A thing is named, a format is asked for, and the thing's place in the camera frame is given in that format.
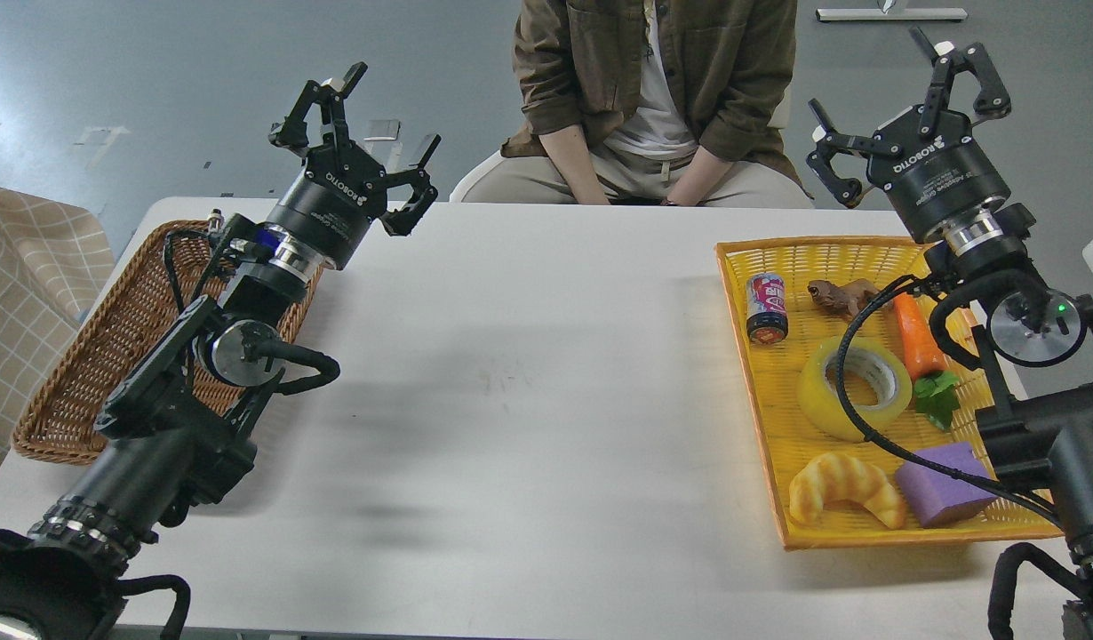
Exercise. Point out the yellow plastic basket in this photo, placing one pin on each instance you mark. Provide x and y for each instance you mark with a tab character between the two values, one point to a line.
786	438

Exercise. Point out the purple sponge block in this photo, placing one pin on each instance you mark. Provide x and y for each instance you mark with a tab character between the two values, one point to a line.
936	499

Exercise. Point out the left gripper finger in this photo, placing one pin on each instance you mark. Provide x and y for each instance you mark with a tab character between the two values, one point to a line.
291	132
423	193

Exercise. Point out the seated person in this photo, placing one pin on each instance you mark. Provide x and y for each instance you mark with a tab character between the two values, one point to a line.
664	102

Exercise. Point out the red drink can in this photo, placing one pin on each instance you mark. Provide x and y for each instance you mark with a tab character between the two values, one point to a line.
766	320

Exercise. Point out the orange toy carrot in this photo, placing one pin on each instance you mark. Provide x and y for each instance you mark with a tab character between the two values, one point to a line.
933	385

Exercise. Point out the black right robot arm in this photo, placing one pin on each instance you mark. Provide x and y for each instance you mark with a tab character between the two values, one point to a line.
992	312

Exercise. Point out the brown toy animal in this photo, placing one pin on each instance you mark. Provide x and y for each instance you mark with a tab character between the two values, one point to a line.
845	301

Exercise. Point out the yellow tape roll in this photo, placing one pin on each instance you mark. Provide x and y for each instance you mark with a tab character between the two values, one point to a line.
877	384

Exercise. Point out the white floor stand base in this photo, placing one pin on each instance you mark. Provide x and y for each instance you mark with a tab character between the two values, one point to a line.
887	11

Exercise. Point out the toy croissant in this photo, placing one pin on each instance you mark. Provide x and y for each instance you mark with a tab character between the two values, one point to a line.
834	477

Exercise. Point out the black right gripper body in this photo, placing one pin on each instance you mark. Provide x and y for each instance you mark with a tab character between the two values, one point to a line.
943	177

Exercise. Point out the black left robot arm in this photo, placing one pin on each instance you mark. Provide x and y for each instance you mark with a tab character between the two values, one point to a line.
178	426

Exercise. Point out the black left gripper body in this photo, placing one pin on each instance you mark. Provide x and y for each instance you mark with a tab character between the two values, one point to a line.
326	208

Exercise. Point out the beige checkered cloth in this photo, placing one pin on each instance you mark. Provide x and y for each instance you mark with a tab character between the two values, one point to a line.
54	261

